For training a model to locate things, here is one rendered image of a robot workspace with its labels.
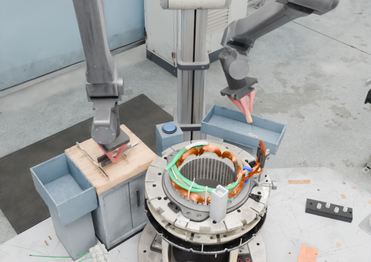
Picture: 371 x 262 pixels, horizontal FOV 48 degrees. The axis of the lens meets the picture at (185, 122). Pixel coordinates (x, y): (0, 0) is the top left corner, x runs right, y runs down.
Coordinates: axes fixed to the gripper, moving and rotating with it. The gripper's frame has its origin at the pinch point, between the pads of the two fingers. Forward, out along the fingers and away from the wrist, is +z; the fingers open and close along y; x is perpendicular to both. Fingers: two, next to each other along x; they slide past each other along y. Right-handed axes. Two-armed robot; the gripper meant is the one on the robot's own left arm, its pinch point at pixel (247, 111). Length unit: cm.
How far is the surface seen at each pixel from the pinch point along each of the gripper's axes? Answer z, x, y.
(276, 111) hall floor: 90, 134, 106
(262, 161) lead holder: -2.9, -28.8, -17.8
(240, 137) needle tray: 6.4, -0.6, -5.4
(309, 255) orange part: 41.1, -21.1, -7.9
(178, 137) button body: 1.4, 12.3, -19.7
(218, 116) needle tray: 3.6, 13.9, -2.9
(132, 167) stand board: -3.5, 2.2, -39.2
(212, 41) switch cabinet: 39, 202, 113
